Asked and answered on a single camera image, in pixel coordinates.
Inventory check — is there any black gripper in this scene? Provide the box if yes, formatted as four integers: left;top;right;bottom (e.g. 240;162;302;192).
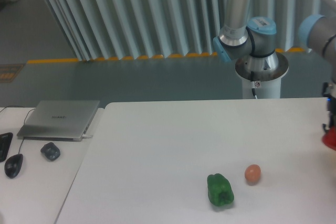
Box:
322;82;335;133

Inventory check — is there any red bell pepper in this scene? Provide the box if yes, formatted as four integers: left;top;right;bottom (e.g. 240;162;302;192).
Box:
322;126;336;151

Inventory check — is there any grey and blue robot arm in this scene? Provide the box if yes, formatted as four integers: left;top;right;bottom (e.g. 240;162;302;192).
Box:
214;0;335;133

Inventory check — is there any green bell pepper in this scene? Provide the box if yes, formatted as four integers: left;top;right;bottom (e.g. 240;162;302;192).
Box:
207;173;234;207

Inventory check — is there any brown egg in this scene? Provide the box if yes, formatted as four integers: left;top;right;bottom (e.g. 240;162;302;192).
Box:
244;164;261;183

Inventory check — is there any white folding screen partition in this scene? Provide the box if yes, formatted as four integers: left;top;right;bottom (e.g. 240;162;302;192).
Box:
30;0;336;62

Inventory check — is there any silver closed laptop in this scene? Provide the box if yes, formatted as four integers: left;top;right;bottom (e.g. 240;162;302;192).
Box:
17;100;100;142

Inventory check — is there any dark earbuds case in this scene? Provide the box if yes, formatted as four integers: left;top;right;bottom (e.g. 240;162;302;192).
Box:
40;142;61;162

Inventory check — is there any black computer mouse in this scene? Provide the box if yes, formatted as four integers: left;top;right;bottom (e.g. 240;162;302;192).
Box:
4;153;23;179

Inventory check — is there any black keyboard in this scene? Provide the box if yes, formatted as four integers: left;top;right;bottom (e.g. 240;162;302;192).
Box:
0;132;13;162

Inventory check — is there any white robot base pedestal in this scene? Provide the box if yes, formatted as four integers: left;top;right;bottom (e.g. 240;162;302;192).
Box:
235;51;289;99

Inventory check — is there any black mouse cable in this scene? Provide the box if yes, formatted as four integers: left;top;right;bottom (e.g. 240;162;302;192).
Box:
0;105;36;155

